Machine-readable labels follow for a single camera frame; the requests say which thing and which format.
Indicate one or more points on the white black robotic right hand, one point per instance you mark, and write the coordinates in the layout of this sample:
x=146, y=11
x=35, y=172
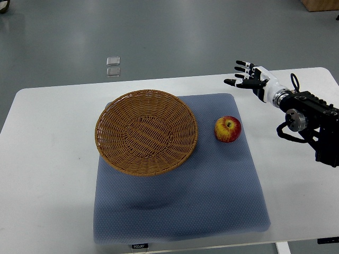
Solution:
x=261, y=81

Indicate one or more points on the red yellow apple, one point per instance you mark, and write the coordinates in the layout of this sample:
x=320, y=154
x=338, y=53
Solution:
x=227, y=129

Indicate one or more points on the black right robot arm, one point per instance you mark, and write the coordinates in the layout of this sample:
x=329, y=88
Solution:
x=310, y=120

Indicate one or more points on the brown wicker basket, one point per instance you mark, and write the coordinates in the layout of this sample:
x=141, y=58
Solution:
x=146, y=133

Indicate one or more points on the wooden box corner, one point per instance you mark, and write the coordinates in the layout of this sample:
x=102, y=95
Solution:
x=320, y=5

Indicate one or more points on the blue grey cloth mat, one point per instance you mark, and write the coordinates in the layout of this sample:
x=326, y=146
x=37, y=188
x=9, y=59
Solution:
x=215, y=192

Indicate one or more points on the upper floor plate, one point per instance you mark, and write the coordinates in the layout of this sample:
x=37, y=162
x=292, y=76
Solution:
x=113, y=61

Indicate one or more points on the white table leg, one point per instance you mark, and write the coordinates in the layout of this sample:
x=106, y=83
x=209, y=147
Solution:
x=282, y=247

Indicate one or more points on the black table label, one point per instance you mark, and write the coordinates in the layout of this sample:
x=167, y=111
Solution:
x=140, y=246

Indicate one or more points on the dark object top left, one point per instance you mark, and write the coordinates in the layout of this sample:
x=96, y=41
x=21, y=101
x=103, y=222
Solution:
x=4, y=6

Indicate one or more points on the black table edge bracket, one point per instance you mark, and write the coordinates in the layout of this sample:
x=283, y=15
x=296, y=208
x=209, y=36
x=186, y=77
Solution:
x=328, y=240

